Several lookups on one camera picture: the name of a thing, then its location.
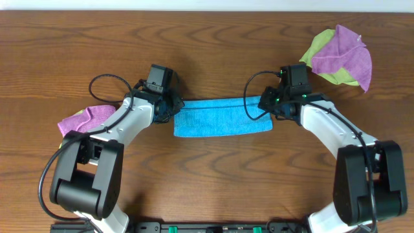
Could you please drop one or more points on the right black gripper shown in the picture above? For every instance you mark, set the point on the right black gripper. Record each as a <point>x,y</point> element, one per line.
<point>266,101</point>

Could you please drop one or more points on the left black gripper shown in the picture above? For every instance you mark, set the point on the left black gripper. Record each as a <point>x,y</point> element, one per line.
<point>176,104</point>

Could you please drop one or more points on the blue microfiber cloth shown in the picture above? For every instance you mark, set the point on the blue microfiber cloth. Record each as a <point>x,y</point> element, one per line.
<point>220,118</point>

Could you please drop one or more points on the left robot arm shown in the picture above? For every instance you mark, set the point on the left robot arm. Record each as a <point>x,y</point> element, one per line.
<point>88,171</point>

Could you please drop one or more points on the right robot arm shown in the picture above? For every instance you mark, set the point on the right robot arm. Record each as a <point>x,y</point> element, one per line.
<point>369,180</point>

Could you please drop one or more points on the purple cloth right pile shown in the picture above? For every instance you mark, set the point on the purple cloth right pile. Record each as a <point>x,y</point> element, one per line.
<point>344,59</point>

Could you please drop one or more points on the purple folded cloth left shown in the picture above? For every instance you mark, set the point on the purple folded cloth left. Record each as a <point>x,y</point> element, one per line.
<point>93,116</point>

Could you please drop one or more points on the green folded cloth left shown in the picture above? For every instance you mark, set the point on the green folded cloth left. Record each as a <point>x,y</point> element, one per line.
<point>69,123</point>

